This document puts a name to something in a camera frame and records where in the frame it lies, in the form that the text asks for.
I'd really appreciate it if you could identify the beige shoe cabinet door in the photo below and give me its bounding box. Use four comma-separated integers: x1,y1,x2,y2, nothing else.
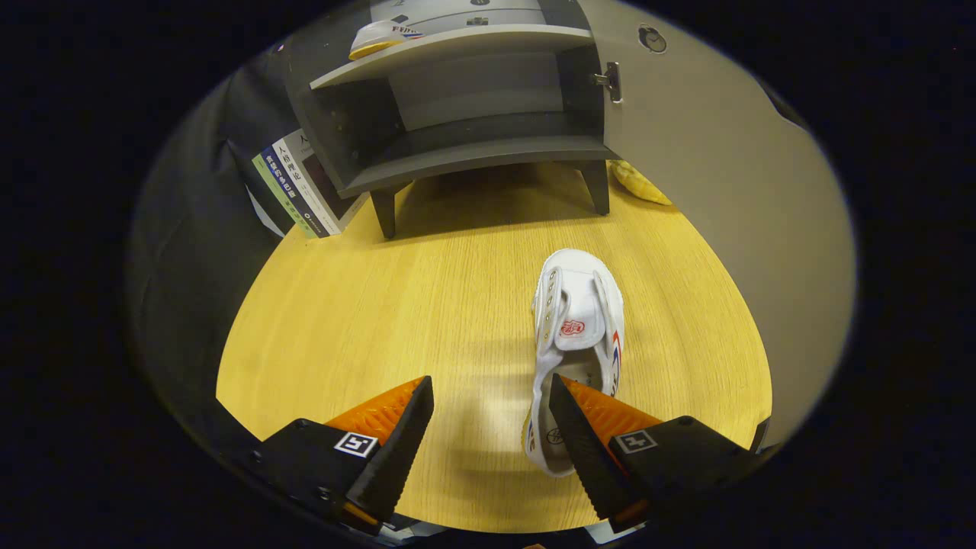
579,0,856,447

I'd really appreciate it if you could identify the white sheet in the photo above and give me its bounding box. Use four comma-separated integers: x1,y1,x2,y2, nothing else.
246,187,287,237

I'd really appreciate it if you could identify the white canvas shoe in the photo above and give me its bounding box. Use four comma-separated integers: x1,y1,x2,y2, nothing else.
349,21,424,62
522,249,626,478

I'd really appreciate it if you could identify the yellow soft object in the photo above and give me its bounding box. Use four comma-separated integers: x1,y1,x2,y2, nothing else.
610,159,673,207

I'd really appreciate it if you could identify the grey and white book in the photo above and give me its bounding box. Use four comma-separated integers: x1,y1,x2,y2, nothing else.
272,128,371,236

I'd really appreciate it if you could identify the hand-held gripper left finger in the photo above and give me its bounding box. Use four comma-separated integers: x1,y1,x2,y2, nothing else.
248,375,435,535

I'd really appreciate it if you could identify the black backdrop cloth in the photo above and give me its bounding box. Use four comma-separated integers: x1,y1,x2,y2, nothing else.
126,46,306,458

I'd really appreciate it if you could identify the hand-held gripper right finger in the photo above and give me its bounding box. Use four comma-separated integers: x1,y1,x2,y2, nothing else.
547,374,771,535

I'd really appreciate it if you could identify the blue spine book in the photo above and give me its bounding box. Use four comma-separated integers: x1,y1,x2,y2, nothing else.
261,145,330,239

